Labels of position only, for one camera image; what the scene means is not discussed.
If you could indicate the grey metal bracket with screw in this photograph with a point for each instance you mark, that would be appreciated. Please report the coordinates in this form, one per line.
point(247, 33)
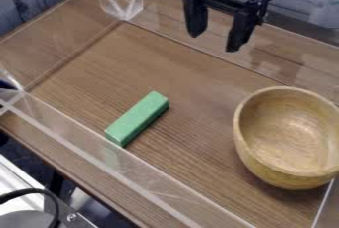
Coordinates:
point(70, 219)

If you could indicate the brown wooden bowl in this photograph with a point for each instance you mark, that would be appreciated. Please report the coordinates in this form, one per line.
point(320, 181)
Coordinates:
point(285, 134)

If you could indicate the clear acrylic front barrier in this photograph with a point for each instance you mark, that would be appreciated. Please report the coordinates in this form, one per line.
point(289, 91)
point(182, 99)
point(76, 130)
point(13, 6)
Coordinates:
point(149, 197)

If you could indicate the clear acrylic corner bracket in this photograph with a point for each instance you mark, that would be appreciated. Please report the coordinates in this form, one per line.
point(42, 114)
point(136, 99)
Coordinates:
point(121, 9)

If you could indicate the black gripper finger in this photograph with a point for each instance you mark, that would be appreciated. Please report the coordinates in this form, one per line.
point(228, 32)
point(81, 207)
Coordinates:
point(196, 17)
point(243, 26)

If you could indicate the green rectangular block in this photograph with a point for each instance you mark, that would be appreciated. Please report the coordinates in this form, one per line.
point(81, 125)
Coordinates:
point(136, 118)

